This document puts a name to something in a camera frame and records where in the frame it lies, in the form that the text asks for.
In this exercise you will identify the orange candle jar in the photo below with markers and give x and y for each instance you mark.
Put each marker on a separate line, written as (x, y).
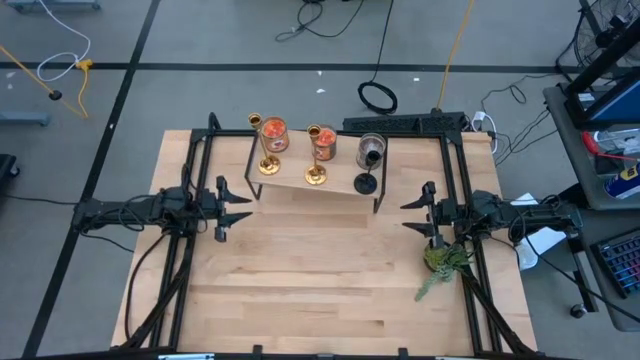
(327, 145)
(275, 130)

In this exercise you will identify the black power strip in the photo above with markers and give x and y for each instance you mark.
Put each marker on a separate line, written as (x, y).
(400, 122)

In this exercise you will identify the wooden shelf with black legs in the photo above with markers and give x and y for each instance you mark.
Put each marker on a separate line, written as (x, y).
(295, 170)

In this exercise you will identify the small black plug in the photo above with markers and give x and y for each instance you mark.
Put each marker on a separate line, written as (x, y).
(55, 95)

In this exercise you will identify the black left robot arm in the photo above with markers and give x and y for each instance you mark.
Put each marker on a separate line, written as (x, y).
(125, 212)

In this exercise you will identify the green potted succulent plant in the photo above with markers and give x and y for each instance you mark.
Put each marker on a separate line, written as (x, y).
(442, 260)

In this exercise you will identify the black monitor stand beam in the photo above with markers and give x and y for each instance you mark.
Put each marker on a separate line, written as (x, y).
(600, 62)

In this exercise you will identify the grey floor platform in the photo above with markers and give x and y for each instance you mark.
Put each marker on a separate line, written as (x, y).
(50, 5)

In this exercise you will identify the grey floor bar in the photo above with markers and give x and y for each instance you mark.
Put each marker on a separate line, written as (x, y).
(22, 119)

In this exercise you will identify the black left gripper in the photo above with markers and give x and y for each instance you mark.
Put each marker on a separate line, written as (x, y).
(210, 206)

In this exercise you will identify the white power adapter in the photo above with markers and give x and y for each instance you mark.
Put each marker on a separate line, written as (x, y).
(480, 119)

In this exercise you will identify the blue yellow spray can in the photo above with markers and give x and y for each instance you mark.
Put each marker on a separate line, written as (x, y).
(622, 182)

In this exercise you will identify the black floor object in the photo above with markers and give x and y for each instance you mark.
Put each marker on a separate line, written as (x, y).
(6, 172)

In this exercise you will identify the black candlestick holder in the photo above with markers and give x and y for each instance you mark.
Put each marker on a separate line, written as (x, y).
(365, 184)

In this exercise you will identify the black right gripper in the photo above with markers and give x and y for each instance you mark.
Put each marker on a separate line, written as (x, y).
(450, 214)

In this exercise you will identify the grey side cart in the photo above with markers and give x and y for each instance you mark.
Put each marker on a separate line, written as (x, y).
(570, 150)

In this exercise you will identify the gold candlestick holder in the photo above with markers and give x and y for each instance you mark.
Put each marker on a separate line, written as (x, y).
(316, 175)
(269, 165)

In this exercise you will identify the backlit black keyboard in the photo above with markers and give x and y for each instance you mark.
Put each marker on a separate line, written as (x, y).
(620, 260)

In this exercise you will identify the clear plastic container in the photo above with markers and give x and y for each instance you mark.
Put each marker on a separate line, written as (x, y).
(620, 140)

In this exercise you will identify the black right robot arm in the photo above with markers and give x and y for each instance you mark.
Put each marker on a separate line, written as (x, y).
(530, 215)

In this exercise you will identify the blue screen monitor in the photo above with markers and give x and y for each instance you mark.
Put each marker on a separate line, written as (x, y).
(620, 105)

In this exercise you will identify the black caster wheel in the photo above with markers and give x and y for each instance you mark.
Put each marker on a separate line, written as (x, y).
(578, 311)

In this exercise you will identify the black aluminium table frame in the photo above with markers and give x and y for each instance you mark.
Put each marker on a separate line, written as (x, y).
(454, 137)

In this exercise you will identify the grey candle jar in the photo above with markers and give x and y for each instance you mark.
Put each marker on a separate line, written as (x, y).
(372, 142)

